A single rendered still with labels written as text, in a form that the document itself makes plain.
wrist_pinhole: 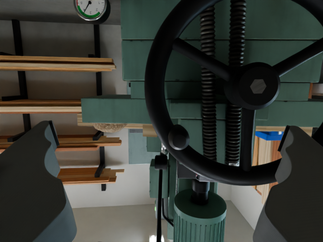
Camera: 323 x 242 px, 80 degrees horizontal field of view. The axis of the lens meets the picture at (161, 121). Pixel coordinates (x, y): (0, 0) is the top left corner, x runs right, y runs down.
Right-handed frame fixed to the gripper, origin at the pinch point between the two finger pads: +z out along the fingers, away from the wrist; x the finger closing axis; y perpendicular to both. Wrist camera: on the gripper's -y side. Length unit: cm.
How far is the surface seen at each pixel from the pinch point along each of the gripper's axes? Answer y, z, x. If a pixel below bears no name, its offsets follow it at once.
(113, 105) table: 14.1, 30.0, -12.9
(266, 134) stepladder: 67, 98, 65
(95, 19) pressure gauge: -3.8, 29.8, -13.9
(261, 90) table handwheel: 3.2, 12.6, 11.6
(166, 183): 60, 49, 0
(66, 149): 141, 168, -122
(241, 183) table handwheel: 15.8, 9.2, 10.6
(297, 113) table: 14.9, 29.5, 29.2
